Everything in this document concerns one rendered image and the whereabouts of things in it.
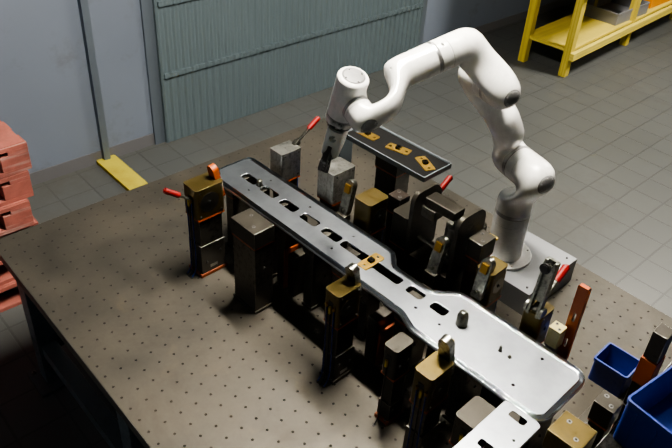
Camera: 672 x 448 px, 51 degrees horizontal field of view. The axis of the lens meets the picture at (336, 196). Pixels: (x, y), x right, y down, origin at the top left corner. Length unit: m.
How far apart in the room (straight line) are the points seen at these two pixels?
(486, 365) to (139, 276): 1.25
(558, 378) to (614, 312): 0.77
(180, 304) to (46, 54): 2.11
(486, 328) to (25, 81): 2.96
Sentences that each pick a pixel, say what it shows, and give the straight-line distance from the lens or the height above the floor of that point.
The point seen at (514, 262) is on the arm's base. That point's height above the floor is 0.81.
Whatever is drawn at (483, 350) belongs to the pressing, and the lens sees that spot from 1.89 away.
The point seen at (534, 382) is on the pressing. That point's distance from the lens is 1.86.
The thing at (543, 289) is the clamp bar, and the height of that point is 1.13.
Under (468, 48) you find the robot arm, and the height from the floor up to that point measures 1.62.
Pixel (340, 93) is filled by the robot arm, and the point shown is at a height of 1.55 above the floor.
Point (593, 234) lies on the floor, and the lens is 4.23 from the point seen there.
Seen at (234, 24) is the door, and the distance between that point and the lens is 4.66.
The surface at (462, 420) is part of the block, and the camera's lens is 1.76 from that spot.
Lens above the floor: 2.33
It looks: 34 degrees down
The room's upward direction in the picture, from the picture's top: 4 degrees clockwise
